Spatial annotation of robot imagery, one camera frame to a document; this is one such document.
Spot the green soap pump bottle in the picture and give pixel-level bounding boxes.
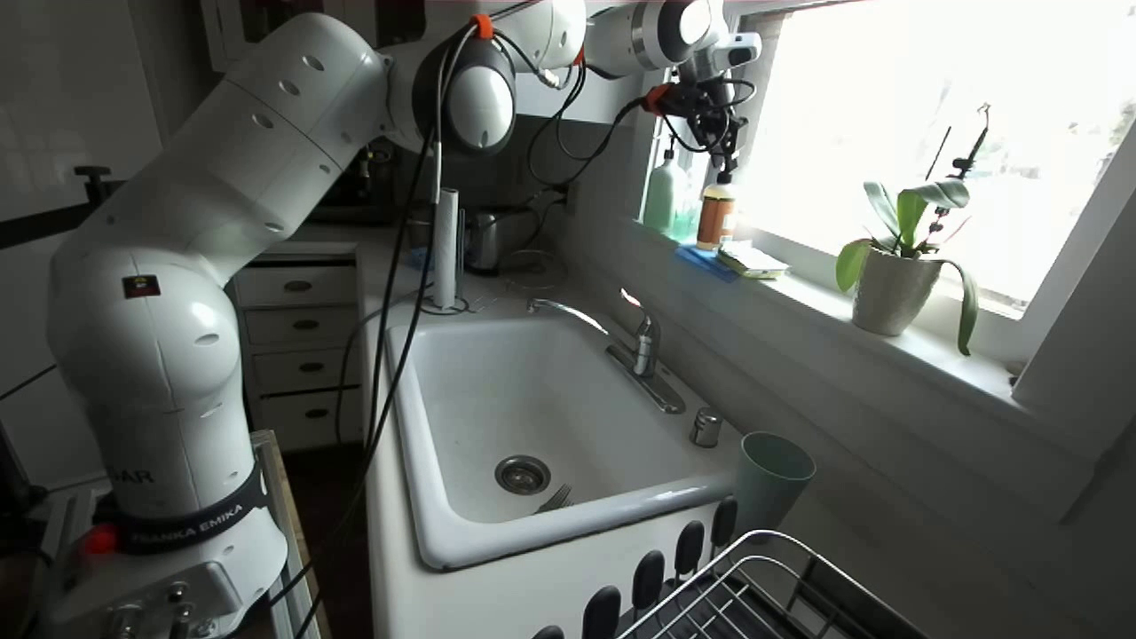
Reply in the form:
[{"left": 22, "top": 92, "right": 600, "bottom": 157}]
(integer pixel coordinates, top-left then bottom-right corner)
[{"left": 642, "top": 152, "right": 676, "bottom": 230}]

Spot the steel kettle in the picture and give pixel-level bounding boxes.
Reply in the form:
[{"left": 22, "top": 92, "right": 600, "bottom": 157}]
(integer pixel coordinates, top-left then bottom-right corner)
[{"left": 467, "top": 208, "right": 535, "bottom": 272}]

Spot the white drawer cabinet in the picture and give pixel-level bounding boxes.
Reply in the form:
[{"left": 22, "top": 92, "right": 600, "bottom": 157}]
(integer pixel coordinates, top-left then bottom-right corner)
[{"left": 226, "top": 253, "right": 360, "bottom": 452}]

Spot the white porcelain sink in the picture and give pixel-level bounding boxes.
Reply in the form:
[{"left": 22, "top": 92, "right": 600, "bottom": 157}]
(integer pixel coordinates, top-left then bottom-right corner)
[{"left": 368, "top": 297, "right": 738, "bottom": 639}]

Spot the orange soap pump bottle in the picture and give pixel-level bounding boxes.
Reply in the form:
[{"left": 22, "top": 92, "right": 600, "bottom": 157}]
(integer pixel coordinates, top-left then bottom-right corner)
[{"left": 696, "top": 184, "right": 734, "bottom": 248}]

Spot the chrome sink sprayer knob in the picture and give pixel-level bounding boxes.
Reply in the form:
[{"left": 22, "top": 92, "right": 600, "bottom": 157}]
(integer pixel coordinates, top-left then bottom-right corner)
[{"left": 689, "top": 407, "right": 725, "bottom": 448}]

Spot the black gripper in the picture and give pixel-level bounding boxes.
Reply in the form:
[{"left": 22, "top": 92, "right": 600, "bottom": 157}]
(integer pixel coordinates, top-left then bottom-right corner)
[{"left": 642, "top": 78, "right": 753, "bottom": 184}]

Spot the teal plastic cup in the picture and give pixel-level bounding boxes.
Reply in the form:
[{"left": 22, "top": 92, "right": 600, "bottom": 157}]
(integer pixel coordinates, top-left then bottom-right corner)
[{"left": 734, "top": 434, "right": 816, "bottom": 530}]

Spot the small clear teal bottle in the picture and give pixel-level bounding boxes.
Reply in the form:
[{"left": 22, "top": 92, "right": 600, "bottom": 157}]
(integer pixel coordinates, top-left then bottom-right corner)
[{"left": 667, "top": 168, "right": 700, "bottom": 244}]

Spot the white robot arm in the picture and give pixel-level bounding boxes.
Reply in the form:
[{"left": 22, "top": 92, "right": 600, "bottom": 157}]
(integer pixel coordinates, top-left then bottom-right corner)
[{"left": 45, "top": 0, "right": 757, "bottom": 556}]

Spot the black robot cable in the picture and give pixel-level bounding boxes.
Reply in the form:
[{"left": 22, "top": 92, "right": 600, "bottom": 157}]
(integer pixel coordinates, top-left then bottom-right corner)
[{"left": 264, "top": 10, "right": 667, "bottom": 639}]

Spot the robot base stand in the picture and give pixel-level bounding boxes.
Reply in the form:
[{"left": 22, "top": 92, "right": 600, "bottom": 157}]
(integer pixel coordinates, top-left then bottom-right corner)
[{"left": 22, "top": 427, "right": 329, "bottom": 639}]

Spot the blue cloth on sill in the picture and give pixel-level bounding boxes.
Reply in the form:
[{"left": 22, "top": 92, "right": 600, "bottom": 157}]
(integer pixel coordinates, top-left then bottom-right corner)
[{"left": 680, "top": 244, "right": 738, "bottom": 279}]

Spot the dish drying rack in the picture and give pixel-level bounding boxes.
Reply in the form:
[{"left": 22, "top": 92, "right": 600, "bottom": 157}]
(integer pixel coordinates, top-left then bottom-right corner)
[{"left": 615, "top": 530, "right": 928, "bottom": 639}]

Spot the orchid in white pot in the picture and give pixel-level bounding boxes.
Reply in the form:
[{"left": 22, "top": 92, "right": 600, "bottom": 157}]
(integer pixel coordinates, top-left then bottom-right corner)
[{"left": 833, "top": 104, "right": 990, "bottom": 352}]

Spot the chrome sink faucet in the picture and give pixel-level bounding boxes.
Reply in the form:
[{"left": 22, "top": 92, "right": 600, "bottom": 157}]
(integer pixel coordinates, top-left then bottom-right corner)
[{"left": 525, "top": 286, "right": 684, "bottom": 415}]

